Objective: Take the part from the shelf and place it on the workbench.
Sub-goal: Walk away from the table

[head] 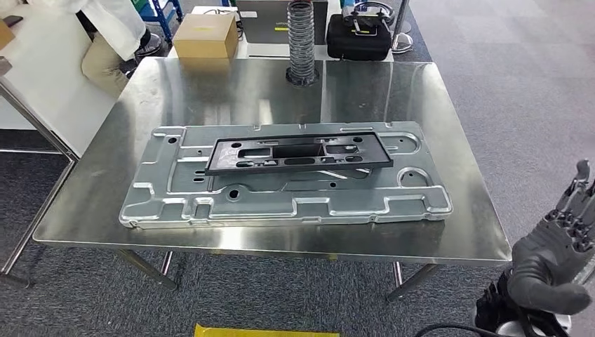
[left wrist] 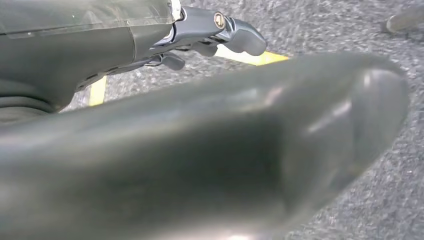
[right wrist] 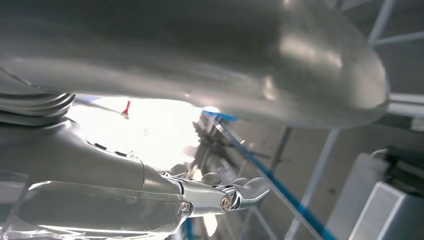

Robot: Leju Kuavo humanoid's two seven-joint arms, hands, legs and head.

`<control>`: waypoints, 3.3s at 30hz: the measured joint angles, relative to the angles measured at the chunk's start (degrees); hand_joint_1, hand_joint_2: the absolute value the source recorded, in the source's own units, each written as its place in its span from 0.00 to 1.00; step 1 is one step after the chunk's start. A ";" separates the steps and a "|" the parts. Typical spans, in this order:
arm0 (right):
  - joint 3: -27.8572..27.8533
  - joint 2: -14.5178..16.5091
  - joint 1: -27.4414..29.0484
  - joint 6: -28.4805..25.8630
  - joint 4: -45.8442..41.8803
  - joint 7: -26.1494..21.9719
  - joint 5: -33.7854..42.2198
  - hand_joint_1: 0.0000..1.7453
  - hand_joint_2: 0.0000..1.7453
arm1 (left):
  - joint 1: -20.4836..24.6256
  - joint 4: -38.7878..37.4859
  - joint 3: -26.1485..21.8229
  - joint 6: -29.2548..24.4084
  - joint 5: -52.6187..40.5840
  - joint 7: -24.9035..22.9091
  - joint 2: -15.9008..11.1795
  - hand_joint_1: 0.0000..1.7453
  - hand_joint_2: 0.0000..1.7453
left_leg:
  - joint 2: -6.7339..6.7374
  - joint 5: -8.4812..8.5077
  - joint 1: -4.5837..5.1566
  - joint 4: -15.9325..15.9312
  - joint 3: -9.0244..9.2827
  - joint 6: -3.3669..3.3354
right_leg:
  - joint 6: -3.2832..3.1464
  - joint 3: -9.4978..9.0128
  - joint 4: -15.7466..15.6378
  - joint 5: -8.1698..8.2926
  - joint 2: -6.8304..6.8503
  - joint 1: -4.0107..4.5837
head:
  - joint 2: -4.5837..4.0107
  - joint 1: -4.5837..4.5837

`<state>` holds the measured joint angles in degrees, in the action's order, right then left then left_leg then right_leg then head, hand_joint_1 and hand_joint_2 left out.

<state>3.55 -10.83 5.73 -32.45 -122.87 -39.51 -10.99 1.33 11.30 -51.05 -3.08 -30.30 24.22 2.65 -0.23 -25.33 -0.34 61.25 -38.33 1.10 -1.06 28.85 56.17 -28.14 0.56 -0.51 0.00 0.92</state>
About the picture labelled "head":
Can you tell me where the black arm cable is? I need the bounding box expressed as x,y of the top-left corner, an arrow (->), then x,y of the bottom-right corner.
413,323 -> 512,337

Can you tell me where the stamped grey metal plate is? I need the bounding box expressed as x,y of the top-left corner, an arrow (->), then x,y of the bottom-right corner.
118,121 -> 454,230

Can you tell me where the person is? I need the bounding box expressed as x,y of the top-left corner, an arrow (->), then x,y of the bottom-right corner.
76,0 -> 164,100

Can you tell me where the blue metal frame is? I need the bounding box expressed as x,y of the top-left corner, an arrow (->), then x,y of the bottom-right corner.
132,0 -> 185,44

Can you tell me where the grey coiled spring hose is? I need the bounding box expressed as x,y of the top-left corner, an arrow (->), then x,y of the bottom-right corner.
284,0 -> 321,88

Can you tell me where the stainless steel table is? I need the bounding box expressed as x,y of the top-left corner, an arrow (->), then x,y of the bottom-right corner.
0,55 -> 81,289

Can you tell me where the white desk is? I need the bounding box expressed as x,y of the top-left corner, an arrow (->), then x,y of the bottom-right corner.
167,4 -> 396,62

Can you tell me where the yellow floor tape square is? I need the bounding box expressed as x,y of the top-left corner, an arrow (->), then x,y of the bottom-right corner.
194,324 -> 340,337

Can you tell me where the stainless steel workbench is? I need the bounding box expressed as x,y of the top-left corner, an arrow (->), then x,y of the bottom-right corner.
32,56 -> 513,303

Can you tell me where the small cardboard box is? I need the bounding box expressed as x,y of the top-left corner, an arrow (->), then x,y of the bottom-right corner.
0,18 -> 17,51

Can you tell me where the chrome stanchion pole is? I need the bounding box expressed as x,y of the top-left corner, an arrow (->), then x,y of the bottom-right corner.
391,0 -> 415,54

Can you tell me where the black plastic panel part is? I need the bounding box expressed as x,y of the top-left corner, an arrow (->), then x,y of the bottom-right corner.
204,132 -> 394,177

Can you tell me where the black carry case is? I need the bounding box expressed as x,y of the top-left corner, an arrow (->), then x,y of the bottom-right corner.
326,13 -> 394,62

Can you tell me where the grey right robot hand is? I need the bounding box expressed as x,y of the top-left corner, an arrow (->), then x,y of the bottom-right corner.
507,159 -> 595,316

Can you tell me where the brown cardboard box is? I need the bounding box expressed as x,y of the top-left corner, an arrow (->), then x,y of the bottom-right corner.
173,13 -> 239,60

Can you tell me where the silver tool with handle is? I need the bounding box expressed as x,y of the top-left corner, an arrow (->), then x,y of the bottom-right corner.
341,1 -> 396,37

